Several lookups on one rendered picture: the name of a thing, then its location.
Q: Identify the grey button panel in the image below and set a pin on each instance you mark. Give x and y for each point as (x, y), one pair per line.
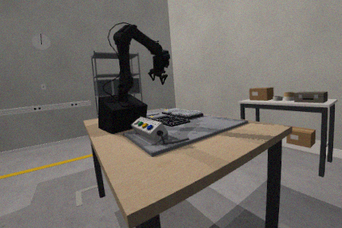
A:
(152, 132)

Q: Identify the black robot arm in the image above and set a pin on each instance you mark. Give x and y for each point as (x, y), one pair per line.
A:
(123, 38)

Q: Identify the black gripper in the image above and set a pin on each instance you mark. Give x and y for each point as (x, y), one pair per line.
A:
(156, 71)

